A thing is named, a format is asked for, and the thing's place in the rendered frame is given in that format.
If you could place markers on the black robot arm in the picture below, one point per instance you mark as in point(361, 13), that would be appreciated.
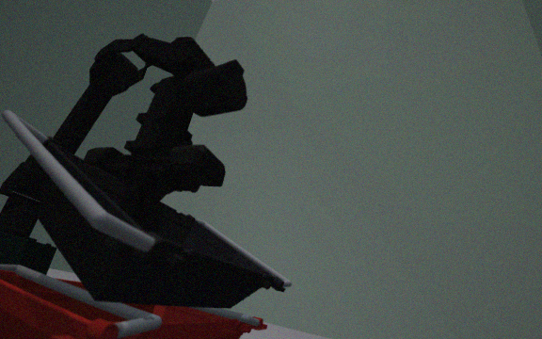
point(198, 86)

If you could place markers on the red plastic tray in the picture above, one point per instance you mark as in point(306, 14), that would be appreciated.
point(29, 310)

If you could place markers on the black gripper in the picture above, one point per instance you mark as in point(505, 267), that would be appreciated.
point(159, 147)

